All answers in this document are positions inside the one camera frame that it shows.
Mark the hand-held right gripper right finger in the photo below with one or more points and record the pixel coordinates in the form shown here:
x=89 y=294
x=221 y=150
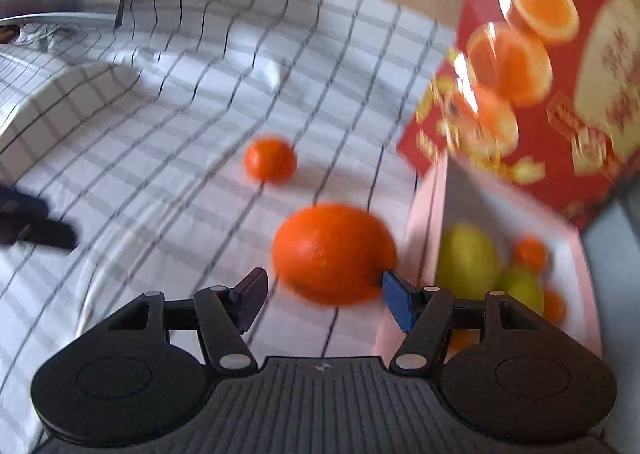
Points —
x=397 y=299

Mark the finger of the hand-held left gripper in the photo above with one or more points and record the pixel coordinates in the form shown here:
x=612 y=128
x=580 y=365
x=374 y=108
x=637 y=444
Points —
x=50 y=235

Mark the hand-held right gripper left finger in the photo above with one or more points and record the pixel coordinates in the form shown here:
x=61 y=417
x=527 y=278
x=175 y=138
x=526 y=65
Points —
x=252 y=295

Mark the pink cardboard box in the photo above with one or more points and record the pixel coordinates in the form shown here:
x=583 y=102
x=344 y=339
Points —
x=425 y=244

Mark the medium orange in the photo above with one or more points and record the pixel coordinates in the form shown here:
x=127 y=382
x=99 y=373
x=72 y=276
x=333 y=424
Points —
x=460 y=340
x=554 y=306

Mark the large navel orange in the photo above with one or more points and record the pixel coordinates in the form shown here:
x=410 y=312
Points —
x=332 y=254

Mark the yellow lemon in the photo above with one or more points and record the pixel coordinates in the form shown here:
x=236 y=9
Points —
x=467 y=259

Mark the green lemon in box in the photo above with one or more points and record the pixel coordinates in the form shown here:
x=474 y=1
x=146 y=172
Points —
x=525 y=286

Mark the small orange tangerine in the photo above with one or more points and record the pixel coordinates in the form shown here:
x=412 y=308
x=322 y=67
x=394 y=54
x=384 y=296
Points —
x=270 y=159
x=531 y=254

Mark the black-checked white tablecloth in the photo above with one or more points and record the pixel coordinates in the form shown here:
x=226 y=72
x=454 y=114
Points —
x=175 y=134

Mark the dark framed grey panel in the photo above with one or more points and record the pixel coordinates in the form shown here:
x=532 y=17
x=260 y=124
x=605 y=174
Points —
x=617 y=309

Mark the red printed box lid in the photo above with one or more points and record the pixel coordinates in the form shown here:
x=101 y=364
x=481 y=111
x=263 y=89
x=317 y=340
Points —
x=550 y=84

